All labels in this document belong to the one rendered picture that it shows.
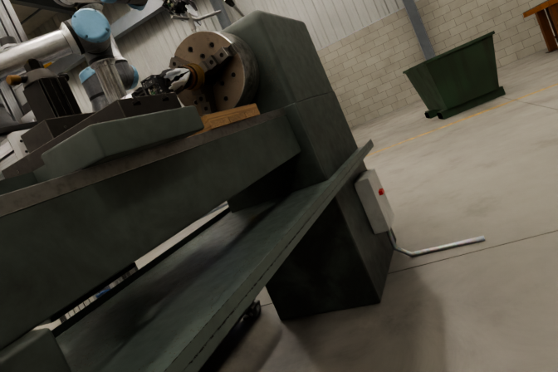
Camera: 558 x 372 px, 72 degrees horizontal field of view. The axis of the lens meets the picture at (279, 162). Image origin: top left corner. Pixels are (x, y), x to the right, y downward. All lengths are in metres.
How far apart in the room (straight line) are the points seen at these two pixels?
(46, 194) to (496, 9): 11.29
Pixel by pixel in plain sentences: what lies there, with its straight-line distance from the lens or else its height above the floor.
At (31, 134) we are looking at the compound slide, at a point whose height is 1.01.
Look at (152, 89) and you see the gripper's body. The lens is 1.36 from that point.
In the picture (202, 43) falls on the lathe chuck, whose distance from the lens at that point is 1.48.
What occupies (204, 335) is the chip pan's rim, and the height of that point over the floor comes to 0.55.
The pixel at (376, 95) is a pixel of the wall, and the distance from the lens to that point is 11.30.
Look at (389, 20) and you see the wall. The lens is 11.37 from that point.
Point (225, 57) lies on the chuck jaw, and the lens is 1.38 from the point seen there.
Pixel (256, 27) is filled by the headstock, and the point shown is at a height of 1.18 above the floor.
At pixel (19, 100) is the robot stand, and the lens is 1.91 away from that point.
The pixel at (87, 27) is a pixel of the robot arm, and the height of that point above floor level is 1.36.
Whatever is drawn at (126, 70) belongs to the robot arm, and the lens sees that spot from 2.02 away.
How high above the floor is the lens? 0.79
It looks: 4 degrees down
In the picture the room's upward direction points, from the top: 24 degrees counter-clockwise
